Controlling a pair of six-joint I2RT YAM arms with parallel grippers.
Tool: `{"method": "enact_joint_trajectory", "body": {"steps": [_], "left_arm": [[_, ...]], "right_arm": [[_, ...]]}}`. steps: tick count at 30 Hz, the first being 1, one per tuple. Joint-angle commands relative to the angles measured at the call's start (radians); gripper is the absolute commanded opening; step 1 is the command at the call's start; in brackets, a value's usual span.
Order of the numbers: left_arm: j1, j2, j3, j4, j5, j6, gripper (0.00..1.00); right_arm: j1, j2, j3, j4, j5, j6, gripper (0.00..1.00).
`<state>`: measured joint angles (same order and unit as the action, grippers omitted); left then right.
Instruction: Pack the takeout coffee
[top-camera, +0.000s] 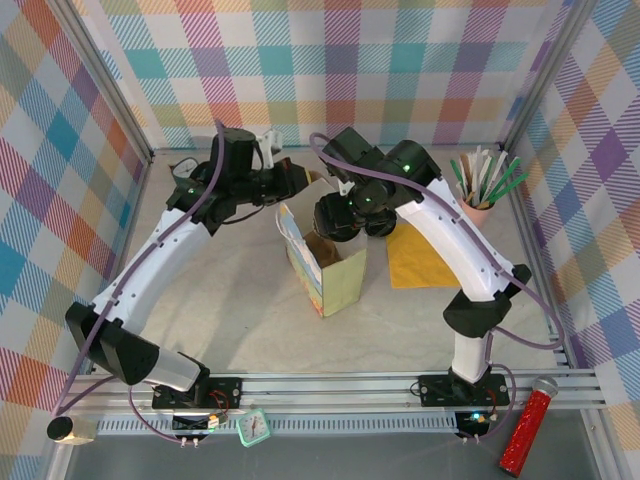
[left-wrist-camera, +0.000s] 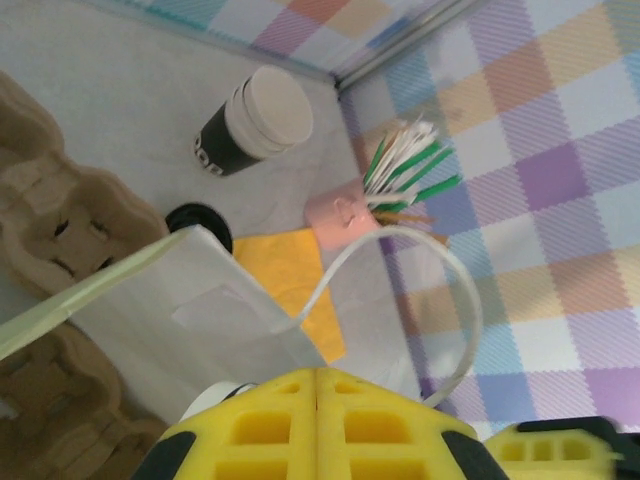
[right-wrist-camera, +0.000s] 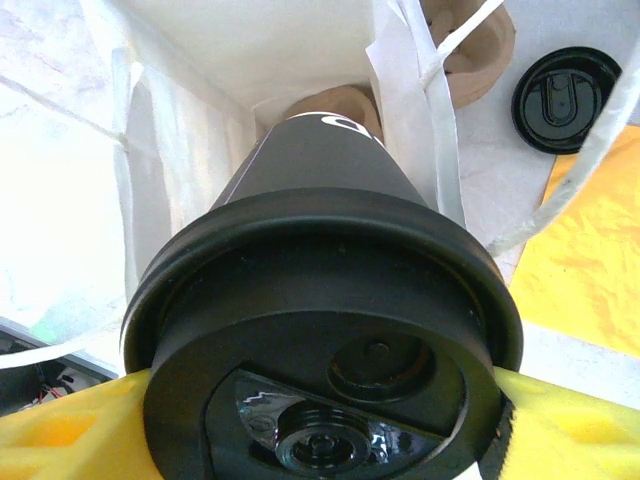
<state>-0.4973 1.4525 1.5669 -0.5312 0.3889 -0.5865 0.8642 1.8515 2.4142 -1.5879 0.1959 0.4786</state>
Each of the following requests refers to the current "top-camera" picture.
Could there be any painted paper gift bag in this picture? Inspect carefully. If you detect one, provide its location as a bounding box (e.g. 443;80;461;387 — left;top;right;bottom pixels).
273;201;369;320

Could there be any green stir stick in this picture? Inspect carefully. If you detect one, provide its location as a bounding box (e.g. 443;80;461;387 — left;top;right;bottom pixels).
484;151;509;204
449;157;469;201
489;157;522;204
492;172;530;206

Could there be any dark teal alarm clock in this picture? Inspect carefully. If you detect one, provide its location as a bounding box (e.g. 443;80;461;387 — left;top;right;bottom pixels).
171;156;202;181

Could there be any brown stir stick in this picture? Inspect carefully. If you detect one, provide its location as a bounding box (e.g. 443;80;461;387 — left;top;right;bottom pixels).
459;152;475;197

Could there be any black plastic cup lid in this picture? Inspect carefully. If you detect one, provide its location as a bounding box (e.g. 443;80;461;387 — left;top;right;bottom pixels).
363;213;400;240

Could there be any pink cup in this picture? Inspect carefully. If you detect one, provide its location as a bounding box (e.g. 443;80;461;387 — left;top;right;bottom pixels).
458;196;495;227

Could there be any yellow paper napkin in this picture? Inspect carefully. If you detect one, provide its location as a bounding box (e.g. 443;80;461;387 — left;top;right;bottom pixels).
385;222;464;290

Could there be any small circuit board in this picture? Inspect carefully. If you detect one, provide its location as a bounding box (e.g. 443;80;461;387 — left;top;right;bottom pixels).
455;409;489;432
172;413;221;435

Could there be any mint square clock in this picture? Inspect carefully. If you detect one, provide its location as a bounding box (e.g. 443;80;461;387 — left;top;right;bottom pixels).
236;407;272;448

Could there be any red glitter microphone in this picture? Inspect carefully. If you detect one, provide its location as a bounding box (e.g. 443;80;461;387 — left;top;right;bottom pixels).
498;377;560;476

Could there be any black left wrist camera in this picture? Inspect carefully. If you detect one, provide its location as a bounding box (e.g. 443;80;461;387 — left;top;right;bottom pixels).
208;126;285;174

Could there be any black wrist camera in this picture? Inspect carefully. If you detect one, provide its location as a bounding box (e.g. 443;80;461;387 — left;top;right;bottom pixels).
208;126;285;174
321;127;382;197

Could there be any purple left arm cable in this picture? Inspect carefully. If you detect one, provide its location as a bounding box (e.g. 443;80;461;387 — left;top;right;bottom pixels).
52;119;231;445

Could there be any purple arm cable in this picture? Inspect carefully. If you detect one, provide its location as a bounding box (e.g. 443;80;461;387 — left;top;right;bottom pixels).
52;119;231;445
308;132;564;445

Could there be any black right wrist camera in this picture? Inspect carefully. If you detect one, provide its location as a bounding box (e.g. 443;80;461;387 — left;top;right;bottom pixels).
321;127;382;197

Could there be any aluminium frame post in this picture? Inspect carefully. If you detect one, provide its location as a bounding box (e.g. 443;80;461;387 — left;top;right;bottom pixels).
57;0;155;166
498;0;589;151

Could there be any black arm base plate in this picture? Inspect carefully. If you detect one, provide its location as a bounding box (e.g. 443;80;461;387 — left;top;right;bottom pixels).
418;372;510;407
151;377;243;412

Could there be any aluminium frame rail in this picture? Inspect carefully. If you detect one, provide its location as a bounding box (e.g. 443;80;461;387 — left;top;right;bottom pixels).
59;372;606;412

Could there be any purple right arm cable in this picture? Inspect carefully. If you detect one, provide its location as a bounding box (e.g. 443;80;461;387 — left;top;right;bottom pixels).
308;132;564;445

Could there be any slotted grey cable duct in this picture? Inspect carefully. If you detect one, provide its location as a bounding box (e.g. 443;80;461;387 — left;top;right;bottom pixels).
97;417;460;435

